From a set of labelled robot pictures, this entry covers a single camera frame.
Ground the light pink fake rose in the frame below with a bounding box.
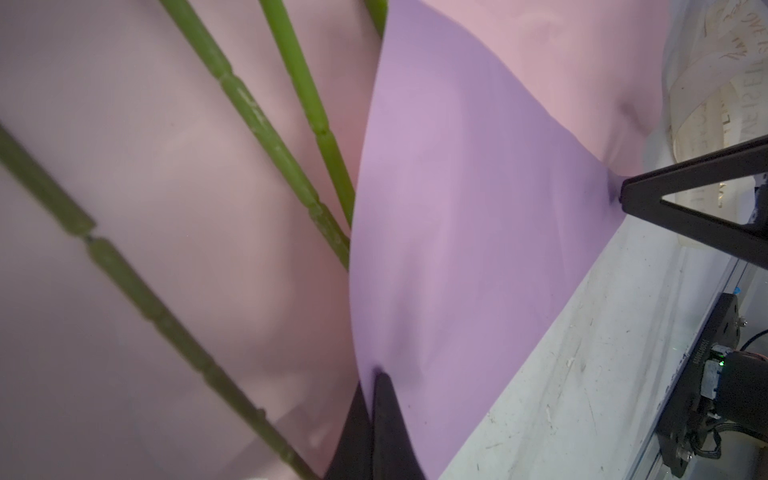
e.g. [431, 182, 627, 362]
[1, 129, 319, 479]

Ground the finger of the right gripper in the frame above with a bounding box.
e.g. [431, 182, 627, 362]
[620, 136, 767, 269]

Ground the white blue fake rose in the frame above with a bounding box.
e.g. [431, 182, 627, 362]
[161, 0, 350, 269]

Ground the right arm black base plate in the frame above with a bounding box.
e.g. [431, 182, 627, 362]
[655, 293, 767, 479]

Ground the pink purple wrapping paper sheet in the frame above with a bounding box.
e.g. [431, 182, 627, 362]
[1, 1, 670, 479]

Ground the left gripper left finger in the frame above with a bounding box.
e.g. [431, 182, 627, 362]
[324, 385, 373, 480]

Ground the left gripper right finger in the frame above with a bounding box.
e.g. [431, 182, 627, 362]
[372, 371, 425, 480]

